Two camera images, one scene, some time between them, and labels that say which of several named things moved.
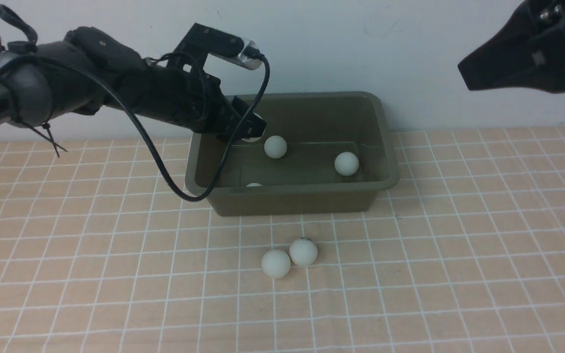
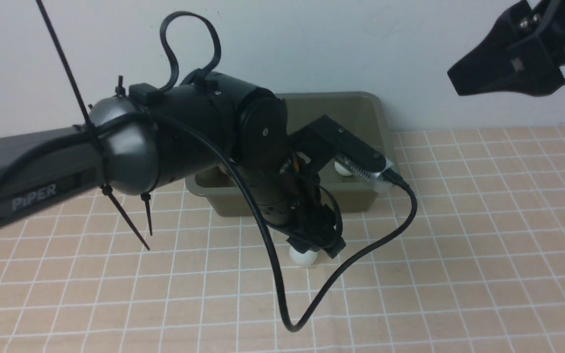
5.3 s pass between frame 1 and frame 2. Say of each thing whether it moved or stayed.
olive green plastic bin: stayed
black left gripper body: moved
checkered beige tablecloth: stayed
